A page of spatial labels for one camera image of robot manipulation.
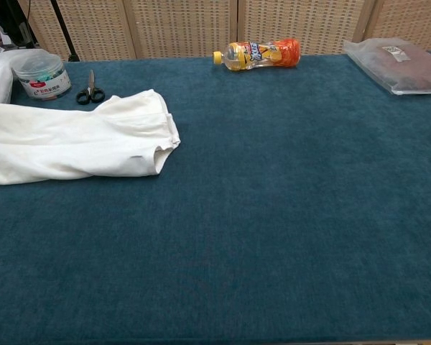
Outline white T-shirt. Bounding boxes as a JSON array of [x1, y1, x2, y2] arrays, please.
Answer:
[[0, 88, 182, 186]]

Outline clear bag brown contents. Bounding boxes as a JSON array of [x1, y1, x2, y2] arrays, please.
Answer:
[[343, 38, 431, 96]]

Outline orange yellow drink bottle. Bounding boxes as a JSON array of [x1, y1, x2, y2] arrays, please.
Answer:
[[213, 37, 302, 72]]

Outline rattan folding screen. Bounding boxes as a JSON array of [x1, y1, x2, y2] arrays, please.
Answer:
[[17, 0, 431, 62]]

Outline clear jar of coloured clips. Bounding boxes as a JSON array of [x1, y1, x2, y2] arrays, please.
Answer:
[[11, 53, 73, 101]]

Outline black tripod stand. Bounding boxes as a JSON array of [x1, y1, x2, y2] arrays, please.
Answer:
[[50, 0, 80, 63]]

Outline black-handled scissors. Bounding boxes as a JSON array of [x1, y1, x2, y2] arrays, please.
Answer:
[[75, 69, 106, 106]]

